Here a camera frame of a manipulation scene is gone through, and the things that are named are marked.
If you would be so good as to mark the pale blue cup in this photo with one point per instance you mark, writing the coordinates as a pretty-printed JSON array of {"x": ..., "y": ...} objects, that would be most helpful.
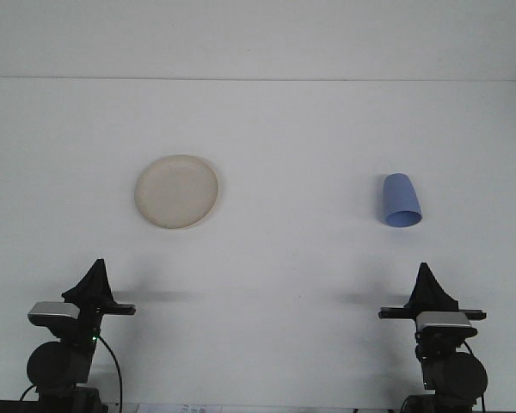
[{"x": 400, "y": 198}]

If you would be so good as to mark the pale round plate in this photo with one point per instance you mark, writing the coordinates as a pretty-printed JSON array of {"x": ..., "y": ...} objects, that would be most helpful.
[{"x": 176, "y": 191}]

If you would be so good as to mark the black mounting platform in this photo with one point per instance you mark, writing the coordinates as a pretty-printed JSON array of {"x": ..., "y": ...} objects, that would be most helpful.
[{"x": 4, "y": 407}]

